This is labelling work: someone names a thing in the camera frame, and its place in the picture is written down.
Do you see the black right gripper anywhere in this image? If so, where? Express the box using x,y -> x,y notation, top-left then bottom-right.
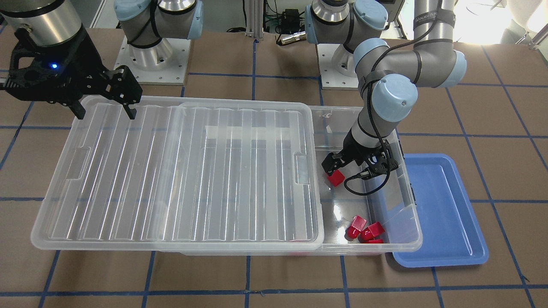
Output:
1,30 -> 143,120

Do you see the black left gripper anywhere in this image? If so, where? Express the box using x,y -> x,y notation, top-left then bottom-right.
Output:
321,139 -> 399,180

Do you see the red block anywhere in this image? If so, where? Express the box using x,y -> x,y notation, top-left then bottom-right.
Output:
326,170 -> 345,187
360,222 -> 385,244
345,215 -> 367,240

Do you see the clear plastic box lid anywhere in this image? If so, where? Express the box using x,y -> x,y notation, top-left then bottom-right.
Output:
30,96 -> 325,255

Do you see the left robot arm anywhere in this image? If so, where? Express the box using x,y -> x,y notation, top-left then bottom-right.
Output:
305,0 -> 467,179

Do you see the clear plastic storage box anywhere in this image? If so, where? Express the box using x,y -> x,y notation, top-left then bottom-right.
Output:
178,105 -> 423,257

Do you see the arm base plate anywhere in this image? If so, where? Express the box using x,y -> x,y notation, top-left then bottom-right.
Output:
316,44 -> 358,90
114,37 -> 193,86

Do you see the aluminium frame post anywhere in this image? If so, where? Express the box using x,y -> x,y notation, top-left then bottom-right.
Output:
243,0 -> 266,41

